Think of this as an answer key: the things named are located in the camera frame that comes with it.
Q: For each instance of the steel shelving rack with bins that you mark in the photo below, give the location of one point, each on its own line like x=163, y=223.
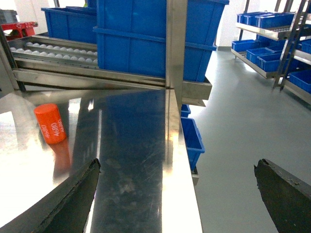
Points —
x=279, y=50

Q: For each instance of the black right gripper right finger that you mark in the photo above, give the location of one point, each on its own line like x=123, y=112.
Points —
x=286, y=197

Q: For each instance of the blue bin under table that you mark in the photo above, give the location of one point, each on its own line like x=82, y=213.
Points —
x=193, y=139

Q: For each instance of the blue crate behind left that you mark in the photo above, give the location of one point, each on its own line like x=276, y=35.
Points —
x=71, y=23

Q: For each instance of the steel roller conveyor rack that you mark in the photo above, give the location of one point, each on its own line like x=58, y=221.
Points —
x=70, y=64

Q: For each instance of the red metal cart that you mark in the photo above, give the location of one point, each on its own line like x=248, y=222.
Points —
x=19, y=29

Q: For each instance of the large blue plastic crate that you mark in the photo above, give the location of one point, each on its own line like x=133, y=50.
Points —
x=131, y=36

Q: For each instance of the steel vertical post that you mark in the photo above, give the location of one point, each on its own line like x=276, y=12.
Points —
x=176, y=19

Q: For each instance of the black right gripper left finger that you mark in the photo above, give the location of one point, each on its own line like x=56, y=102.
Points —
x=65, y=209

